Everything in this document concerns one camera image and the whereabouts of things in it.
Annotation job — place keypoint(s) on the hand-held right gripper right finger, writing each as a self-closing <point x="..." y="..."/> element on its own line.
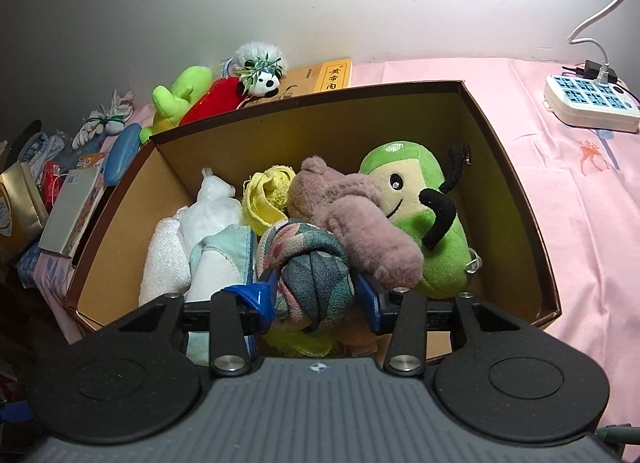
<point x="367" y="300"/>

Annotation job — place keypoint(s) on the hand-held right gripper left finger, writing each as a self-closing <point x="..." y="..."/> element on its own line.
<point x="265" y="295"/>

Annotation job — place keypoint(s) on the grey striped knotted cloth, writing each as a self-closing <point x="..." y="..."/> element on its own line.
<point x="310" y="268"/>

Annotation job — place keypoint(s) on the light blue cloth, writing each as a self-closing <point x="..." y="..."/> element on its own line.
<point x="220" y="263"/>

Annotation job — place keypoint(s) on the brown teddy plush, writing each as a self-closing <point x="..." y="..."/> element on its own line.
<point x="360" y="223"/>

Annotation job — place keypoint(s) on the white plastic bag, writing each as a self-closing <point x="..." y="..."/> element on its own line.
<point x="215" y="213"/>

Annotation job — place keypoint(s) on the yellow towel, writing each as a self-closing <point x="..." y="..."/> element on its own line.
<point x="265" y="198"/>

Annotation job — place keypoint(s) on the white towel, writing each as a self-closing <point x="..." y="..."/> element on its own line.
<point x="162" y="258"/>

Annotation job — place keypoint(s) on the green smiling plush toy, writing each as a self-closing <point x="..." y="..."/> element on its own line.
<point x="405" y="178"/>

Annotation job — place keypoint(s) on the brown cardboard box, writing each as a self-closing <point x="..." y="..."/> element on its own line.
<point x="325" y="118"/>

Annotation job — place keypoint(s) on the blue glasses case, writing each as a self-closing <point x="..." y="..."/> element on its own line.
<point x="120" y="155"/>

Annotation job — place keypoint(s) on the red plush toy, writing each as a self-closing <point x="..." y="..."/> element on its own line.
<point x="215" y="98"/>

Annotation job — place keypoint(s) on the grey flat box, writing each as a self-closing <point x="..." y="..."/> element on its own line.
<point x="67" y="213"/>

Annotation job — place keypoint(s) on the white panda plush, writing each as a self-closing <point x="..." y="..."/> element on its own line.
<point x="265" y="78"/>

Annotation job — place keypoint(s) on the orange printed packet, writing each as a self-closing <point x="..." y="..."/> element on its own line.
<point x="91" y="162"/>

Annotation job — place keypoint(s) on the green frog plush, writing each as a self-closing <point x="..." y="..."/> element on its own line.
<point x="185" y="88"/>

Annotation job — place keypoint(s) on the yellow book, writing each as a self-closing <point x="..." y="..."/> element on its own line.
<point x="332" y="75"/>

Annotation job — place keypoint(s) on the knotted white gloves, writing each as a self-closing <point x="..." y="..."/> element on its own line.
<point x="100" y="125"/>

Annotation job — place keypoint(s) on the red packet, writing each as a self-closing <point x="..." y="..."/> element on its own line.
<point x="54" y="183"/>

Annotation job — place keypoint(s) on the gold paper bag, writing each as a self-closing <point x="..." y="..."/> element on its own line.
<point x="20" y="208"/>

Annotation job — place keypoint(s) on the blue white striped cloth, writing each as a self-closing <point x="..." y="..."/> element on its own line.
<point x="42" y="148"/>

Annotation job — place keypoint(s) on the white power strip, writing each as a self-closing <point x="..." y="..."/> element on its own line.
<point x="585" y="103"/>

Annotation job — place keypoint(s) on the black plug adapter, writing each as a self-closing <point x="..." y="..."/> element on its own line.
<point x="592" y="68"/>

